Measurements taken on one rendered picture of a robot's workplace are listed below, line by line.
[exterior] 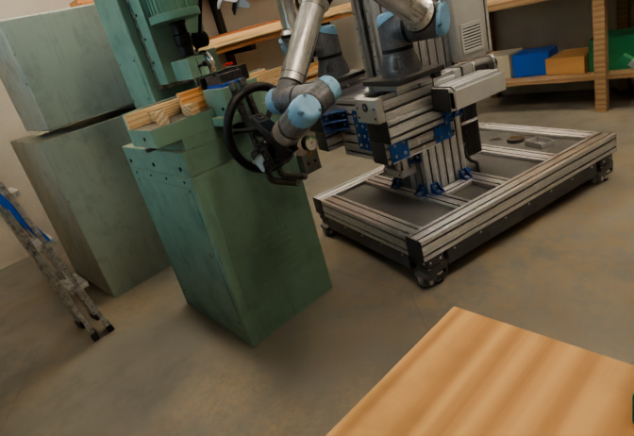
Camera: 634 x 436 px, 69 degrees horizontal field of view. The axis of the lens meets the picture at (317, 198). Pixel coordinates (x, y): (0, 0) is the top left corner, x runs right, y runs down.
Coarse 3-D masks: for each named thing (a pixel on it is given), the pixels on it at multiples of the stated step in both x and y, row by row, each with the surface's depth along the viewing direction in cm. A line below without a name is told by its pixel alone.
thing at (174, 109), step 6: (264, 72) 186; (270, 72) 187; (276, 72) 189; (258, 78) 184; (264, 78) 186; (162, 108) 160; (168, 108) 162; (174, 108) 163; (180, 108) 164; (150, 114) 158; (168, 114) 162; (174, 114) 163
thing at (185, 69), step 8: (200, 56) 163; (176, 64) 167; (184, 64) 163; (192, 64) 161; (176, 72) 169; (184, 72) 165; (192, 72) 162; (200, 72) 163; (208, 72) 165; (176, 80) 172
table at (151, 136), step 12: (276, 84) 172; (264, 96) 168; (204, 108) 161; (264, 108) 158; (180, 120) 149; (192, 120) 152; (204, 120) 154; (216, 120) 154; (240, 120) 152; (132, 132) 156; (144, 132) 147; (156, 132) 144; (168, 132) 147; (180, 132) 149; (192, 132) 152; (144, 144) 152; (156, 144) 145
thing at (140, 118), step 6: (258, 72) 186; (168, 102) 163; (174, 102) 165; (150, 108) 160; (156, 108) 161; (126, 114) 156; (132, 114) 156; (138, 114) 157; (144, 114) 159; (126, 120) 155; (132, 120) 156; (138, 120) 157; (144, 120) 159; (150, 120) 160; (132, 126) 156; (138, 126) 158
